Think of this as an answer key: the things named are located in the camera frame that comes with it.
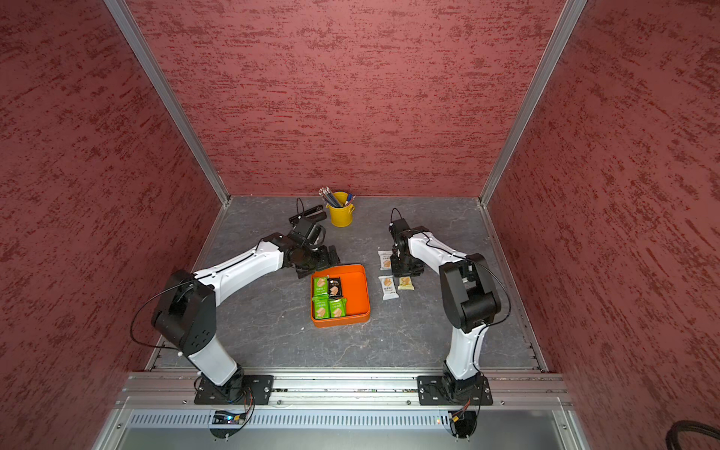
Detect yellow cookie packet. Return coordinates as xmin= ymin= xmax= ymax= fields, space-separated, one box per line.
xmin=397 ymin=277 xmax=414 ymax=291

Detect white pink cookie packet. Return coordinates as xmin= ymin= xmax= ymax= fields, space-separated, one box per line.
xmin=378 ymin=250 xmax=393 ymax=271

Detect black cookie packet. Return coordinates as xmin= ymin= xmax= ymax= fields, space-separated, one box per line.
xmin=327 ymin=277 xmax=342 ymax=299

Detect orange plastic storage tray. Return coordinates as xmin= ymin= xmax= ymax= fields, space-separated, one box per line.
xmin=310 ymin=264 xmax=371 ymax=328

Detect white cookie packet front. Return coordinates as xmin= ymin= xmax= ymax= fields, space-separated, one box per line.
xmin=379 ymin=276 xmax=399 ymax=300

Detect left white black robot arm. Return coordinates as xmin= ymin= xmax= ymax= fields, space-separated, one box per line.
xmin=150 ymin=234 xmax=341 ymax=390

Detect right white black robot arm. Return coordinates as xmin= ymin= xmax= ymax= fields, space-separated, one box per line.
xmin=389 ymin=217 xmax=502 ymax=403

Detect green cookie packet far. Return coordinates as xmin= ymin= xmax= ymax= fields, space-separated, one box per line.
xmin=312 ymin=277 xmax=329 ymax=297

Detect green cookie packet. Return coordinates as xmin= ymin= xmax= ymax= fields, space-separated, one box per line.
xmin=312 ymin=277 xmax=329 ymax=297
xmin=328 ymin=298 xmax=347 ymax=318
xmin=312 ymin=295 xmax=330 ymax=321

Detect black stapler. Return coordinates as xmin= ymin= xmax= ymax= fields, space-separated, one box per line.
xmin=289 ymin=204 xmax=327 ymax=225

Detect green cookie packet left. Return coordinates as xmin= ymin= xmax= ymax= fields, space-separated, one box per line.
xmin=312 ymin=295 xmax=330 ymax=321

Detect yellow pen cup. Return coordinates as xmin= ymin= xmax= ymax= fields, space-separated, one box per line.
xmin=327 ymin=191 xmax=354 ymax=228

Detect green cookie packet middle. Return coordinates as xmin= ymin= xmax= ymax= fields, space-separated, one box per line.
xmin=328 ymin=298 xmax=347 ymax=318

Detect pens in cup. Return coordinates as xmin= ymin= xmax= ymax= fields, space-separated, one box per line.
xmin=319 ymin=187 xmax=354 ymax=208

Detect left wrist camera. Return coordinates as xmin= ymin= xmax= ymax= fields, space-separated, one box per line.
xmin=289 ymin=217 xmax=326 ymax=249

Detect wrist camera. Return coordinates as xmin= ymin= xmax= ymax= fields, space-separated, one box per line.
xmin=289 ymin=217 xmax=326 ymax=249
xmin=389 ymin=219 xmax=429 ymax=249

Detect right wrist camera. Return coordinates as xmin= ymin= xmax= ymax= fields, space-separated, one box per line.
xmin=389 ymin=219 xmax=429 ymax=249

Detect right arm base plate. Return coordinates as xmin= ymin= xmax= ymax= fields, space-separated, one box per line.
xmin=417 ymin=374 xmax=493 ymax=407

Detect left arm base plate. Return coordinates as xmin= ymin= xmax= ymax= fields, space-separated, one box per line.
xmin=194 ymin=374 xmax=275 ymax=406

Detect aluminium front rail frame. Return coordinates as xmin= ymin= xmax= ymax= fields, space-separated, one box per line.
xmin=96 ymin=369 xmax=588 ymax=449

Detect black cable coil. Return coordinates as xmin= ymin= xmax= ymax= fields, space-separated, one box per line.
xmin=664 ymin=419 xmax=720 ymax=450

